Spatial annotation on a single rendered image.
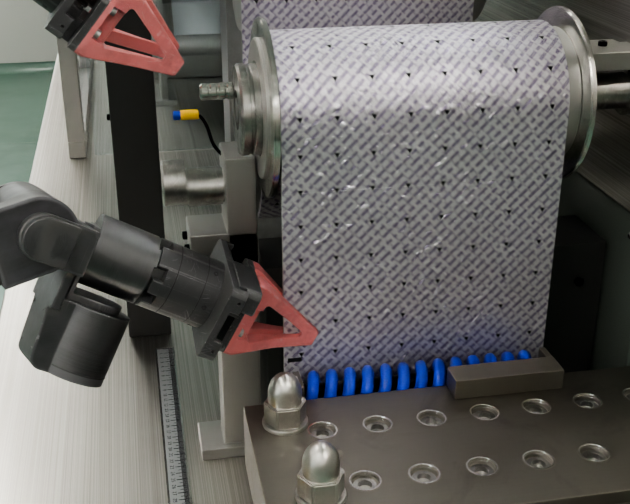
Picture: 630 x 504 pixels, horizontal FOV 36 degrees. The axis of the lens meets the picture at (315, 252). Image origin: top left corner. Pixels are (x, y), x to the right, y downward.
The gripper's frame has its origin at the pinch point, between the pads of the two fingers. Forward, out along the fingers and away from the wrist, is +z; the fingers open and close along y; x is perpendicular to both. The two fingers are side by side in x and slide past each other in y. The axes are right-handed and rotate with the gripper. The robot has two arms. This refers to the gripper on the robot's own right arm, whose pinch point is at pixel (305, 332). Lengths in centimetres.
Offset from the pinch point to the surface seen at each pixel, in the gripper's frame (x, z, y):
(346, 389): -1.9, 4.2, 3.7
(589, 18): 34.1, 16.3, -16.2
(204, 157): -16, 8, -99
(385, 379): 0.1, 7.0, 3.4
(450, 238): 12.7, 7.0, 0.3
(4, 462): -28.3, -16.1, -10.4
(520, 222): 16.5, 11.8, 0.3
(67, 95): -16, -18, -102
